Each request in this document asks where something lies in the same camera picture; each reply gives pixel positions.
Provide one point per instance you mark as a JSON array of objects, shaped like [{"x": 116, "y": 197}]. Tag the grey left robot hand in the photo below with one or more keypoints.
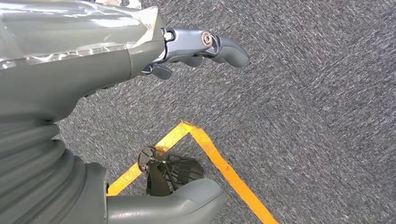
[{"x": 77, "y": 74}]

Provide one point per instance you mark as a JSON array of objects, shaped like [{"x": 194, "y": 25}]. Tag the yellow floor tape square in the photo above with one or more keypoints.
[{"x": 222, "y": 167}]

